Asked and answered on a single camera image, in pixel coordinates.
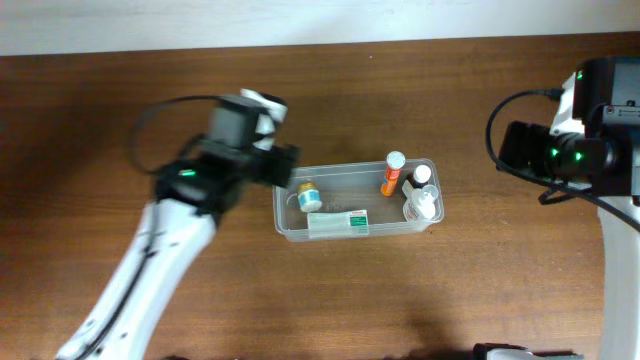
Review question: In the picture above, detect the small jar with gold lid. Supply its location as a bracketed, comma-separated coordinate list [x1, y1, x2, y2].
[297, 182, 322, 213]

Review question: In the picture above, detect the white Panadol box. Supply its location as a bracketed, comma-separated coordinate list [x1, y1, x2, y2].
[307, 210, 369, 240]

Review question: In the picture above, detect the orange Redoxon tube white cap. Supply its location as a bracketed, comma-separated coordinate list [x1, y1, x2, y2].
[380, 151, 406, 197]

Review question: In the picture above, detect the clear spray bottle white label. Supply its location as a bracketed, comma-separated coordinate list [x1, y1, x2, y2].
[402, 181, 440, 222]

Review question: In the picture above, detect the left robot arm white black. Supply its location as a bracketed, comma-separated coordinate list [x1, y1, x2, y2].
[56, 89, 299, 359]

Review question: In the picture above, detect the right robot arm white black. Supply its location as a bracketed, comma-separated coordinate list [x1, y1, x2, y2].
[485, 103, 639, 359]

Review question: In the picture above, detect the clear plastic container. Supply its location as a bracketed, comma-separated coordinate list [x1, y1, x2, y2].
[273, 161, 444, 242]

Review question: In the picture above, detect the dark bottle with white cap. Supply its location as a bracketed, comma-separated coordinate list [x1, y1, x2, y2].
[405, 165, 432, 189]

